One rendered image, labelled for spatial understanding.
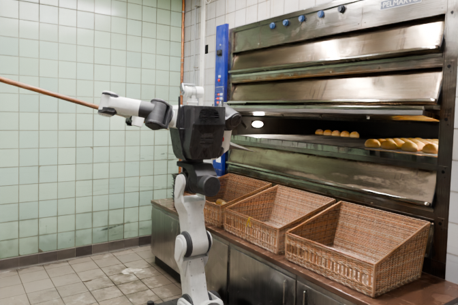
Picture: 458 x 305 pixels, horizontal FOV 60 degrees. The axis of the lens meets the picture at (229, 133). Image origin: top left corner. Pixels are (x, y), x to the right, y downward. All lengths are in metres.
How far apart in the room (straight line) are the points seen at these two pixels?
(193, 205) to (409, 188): 1.17
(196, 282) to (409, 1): 1.92
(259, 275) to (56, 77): 2.43
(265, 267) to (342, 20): 1.57
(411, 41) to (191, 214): 1.51
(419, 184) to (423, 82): 0.54
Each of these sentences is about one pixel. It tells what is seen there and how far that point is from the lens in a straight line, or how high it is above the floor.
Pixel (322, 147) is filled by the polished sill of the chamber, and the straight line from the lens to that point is 2.67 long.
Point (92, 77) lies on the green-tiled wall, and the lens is 3.87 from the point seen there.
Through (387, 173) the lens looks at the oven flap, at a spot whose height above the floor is 1.05.
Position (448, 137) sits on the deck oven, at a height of 1.28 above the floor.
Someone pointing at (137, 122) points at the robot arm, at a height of 1.30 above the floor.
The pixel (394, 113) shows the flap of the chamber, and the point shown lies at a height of 1.39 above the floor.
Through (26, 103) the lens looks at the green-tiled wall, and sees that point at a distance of 3.75.
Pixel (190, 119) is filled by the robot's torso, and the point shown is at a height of 1.33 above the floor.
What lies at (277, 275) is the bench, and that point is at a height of 0.49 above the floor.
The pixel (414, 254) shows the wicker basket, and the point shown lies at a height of 0.71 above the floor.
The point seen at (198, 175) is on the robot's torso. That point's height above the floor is 1.03.
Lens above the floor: 1.37
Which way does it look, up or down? 3 degrees down
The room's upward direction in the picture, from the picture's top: 2 degrees clockwise
